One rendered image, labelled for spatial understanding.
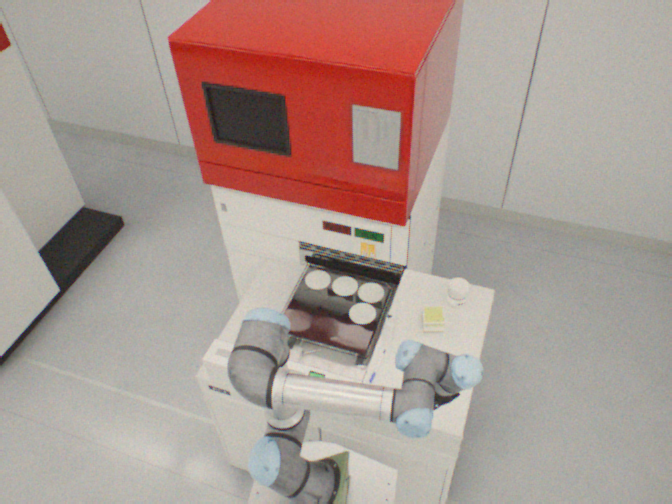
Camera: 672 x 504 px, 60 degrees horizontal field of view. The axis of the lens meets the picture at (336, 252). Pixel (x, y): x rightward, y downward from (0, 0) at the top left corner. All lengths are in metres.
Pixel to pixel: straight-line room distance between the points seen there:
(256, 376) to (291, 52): 0.98
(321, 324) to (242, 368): 0.87
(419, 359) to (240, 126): 1.08
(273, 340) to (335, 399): 0.21
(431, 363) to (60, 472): 2.22
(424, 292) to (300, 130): 0.76
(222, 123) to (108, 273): 2.00
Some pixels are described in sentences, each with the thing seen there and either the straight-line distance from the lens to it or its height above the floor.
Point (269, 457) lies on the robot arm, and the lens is 1.69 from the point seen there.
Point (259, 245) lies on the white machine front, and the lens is 2.51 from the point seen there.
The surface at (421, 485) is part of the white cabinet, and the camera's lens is 2.28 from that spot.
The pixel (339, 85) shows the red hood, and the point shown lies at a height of 1.74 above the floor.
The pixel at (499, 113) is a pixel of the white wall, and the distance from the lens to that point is 3.53.
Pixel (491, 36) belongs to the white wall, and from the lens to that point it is 3.33.
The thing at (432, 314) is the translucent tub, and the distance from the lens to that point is 2.06.
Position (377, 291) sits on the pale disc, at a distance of 2.28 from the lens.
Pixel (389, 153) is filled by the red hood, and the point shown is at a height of 1.53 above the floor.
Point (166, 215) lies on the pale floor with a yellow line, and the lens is 4.16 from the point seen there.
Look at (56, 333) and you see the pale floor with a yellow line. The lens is 3.70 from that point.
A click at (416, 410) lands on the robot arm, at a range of 1.29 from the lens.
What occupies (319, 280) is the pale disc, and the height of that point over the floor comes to 0.90.
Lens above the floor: 2.64
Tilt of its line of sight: 46 degrees down
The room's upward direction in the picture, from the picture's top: 3 degrees counter-clockwise
